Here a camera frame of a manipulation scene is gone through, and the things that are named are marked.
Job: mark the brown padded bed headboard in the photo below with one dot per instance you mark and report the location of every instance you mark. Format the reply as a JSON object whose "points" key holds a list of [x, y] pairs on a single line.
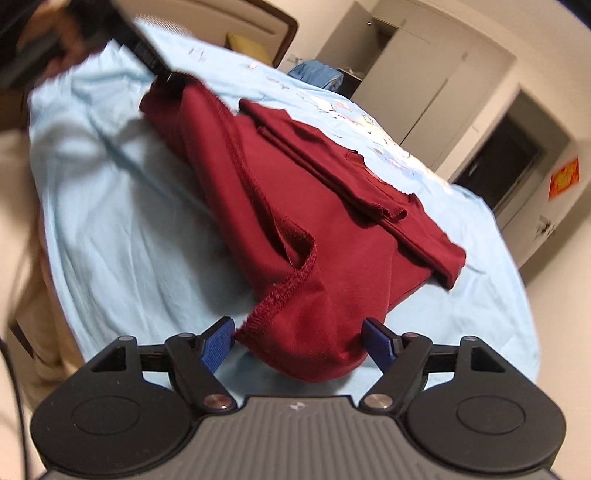
{"points": [[277, 27]]}

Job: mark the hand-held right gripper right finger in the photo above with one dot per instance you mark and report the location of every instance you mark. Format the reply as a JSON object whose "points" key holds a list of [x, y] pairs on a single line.
{"points": [[378, 342]]}

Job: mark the blue garment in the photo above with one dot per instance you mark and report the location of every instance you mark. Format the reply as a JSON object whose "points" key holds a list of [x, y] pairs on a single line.
{"points": [[314, 76]]}

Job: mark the red square door poster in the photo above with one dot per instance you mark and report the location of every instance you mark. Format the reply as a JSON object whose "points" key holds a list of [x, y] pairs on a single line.
{"points": [[564, 179]]}

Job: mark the beige built-in wardrobe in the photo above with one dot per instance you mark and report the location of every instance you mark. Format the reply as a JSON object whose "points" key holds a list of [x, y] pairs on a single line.
{"points": [[415, 74]]}

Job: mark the light blue printed bedsheet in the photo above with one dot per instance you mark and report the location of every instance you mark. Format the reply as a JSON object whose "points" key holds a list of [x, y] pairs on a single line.
{"points": [[120, 221]]}

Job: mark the dark red long-sleeve sweater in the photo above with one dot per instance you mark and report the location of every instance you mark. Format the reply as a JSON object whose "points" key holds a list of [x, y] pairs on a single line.
{"points": [[323, 240]]}

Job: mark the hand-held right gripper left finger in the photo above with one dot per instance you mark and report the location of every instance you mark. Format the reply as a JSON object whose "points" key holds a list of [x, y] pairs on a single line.
{"points": [[216, 345]]}

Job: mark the white room door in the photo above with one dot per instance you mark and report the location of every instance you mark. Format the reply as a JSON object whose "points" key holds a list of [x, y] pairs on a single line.
{"points": [[545, 240]]}

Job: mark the mustard yellow pillow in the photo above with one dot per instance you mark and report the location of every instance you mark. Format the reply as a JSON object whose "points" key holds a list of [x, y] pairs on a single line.
{"points": [[251, 48]]}

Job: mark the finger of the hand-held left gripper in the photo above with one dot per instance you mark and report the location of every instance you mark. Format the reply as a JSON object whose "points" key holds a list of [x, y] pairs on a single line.
{"points": [[175, 78]]}

